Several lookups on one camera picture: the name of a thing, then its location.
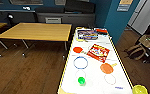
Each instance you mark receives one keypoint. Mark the yellow-green bowl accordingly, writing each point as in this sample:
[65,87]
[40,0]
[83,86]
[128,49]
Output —
[139,90]

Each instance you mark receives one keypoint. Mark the red round striker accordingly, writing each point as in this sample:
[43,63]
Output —
[78,50]

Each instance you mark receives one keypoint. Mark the colourful printed game box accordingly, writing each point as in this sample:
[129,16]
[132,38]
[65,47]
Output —
[87,34]

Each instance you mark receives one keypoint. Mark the flat red packet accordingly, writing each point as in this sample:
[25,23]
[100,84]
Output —
[101,31]

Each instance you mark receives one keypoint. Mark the dark bench sofa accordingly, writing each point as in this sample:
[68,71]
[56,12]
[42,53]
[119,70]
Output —
[74,15]

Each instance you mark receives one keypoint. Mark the orange round striker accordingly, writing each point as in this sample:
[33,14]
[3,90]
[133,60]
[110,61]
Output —
[106,68]

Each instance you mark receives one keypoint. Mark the white long table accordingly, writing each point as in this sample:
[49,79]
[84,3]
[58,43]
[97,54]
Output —
[94,83]

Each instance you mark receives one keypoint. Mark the tan backpack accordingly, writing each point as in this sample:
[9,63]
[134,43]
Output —
[136,52]

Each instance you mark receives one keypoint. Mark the small white ledge device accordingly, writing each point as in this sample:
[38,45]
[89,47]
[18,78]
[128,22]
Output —
[26,8]

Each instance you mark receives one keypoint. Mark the small black round object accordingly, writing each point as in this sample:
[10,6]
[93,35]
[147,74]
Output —
[10,16]

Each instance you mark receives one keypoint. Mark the brown cardboard box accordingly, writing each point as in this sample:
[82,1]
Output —
[147,41]

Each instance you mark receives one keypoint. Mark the yellow wall sign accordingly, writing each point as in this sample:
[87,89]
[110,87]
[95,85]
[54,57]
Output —
[124,5]

